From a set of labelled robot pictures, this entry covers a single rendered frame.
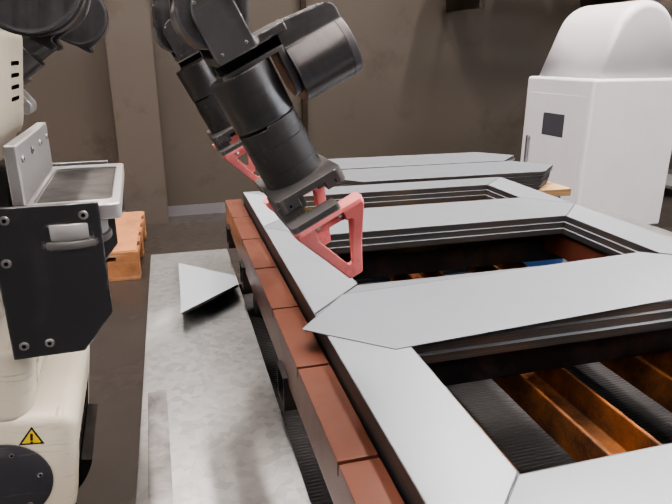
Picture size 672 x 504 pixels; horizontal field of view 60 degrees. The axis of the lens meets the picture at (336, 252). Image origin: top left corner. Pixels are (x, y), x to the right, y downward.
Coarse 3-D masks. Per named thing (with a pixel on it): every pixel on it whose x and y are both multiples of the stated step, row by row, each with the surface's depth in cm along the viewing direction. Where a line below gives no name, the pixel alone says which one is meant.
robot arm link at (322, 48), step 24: (192, 0) 44; (216, 0) 45; (216, 24) 45; (240, 24) 46; (288, 24) 49; (312, 24) 50; (336, 24) 50; (216, 48) 46; (240, 48) 46; (288, 48) 49; (312, 48) 49; (336, 48) 50; (312, 72) 50; (336, 72) 51; (312, 96) 52
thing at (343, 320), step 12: (336, 300) 83; (348, 300) 83; (324, 312) 80; (336, 312) 80; (348, 312) 80; (360, 312) 80; (324, 324) 76; (336, 324) 76; (348, 324) 76; (360, 324) 76; (372, 324) 76; (336, 336) 73; (348, 336) 73; (360, 336) 73; (372, 336) 73; (384, 336) 73; (396, 348) 70
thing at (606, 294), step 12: (552, 264) 98; (564, 264) 98; (552, 276) 92; (564, 276) 92; (576, 276) 92; (588, 276) 92; (576, 288) 88; (588, 288) 88; (600, 288) 88; (612, 288) 88; (600, 300) 83; (612, 300) 83; (624, 300) 83; (636, 300) 83; (648, 300) 83
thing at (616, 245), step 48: (384, 192) 151; (432, 192) 155; (480, 192) 158; (336, 240) 115; (384, 240) 117; (432, 240) 119; (480, 240) 123; (624, 240) 112; (480, 336) 76; (528, 336) 78; (576, 336) 79
